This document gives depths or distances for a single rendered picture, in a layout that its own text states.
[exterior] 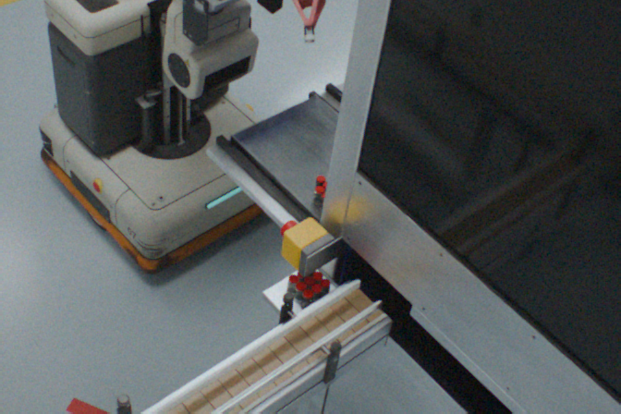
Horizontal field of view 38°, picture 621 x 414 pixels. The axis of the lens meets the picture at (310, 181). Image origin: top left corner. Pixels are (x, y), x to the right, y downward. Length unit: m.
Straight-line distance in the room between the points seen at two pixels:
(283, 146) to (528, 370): 0.86
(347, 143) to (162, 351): 1.35
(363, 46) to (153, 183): 1.49
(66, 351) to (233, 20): 1.10
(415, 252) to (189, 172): 1.40
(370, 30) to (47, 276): 1.79
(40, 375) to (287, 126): 1.11
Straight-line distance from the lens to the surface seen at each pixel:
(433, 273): 1.59
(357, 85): 1.51
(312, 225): 1.75
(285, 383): 1.65
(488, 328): 1.56
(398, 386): 1.89
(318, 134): 2.15
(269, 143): 2.11
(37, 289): 2.96
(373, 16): 1.42
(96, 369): 2.77
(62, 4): 2.67
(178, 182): 2.84
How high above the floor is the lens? 2.34
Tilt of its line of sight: 46 degrees down
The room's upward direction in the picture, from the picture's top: 9 degrees clockwise
